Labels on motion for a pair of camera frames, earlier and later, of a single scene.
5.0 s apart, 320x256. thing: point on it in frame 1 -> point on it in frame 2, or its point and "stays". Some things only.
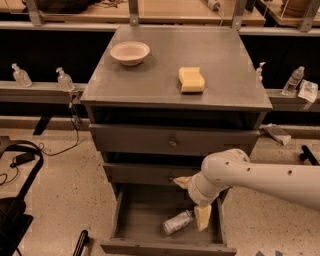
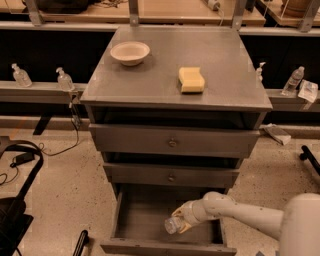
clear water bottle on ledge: [293, 81] stays
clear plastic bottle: [176, 222] stays
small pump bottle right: [259, 77] stays
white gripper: [196, 193] -> [192, 213]
